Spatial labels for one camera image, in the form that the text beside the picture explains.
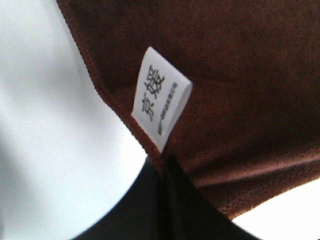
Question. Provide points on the brown towel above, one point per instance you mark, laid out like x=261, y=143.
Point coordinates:
x=251, y=127

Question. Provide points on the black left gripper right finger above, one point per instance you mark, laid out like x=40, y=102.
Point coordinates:
x=187, y=215

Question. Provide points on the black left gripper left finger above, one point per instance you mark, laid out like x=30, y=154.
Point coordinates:
x=135, y=216

